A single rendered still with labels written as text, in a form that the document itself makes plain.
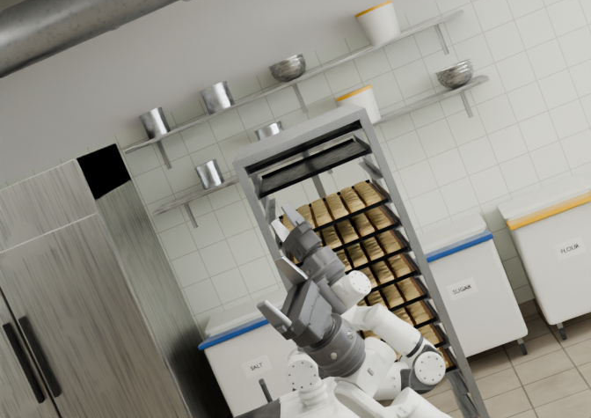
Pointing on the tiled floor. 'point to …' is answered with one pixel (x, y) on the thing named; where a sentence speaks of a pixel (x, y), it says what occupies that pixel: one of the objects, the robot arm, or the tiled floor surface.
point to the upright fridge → (93, 304)
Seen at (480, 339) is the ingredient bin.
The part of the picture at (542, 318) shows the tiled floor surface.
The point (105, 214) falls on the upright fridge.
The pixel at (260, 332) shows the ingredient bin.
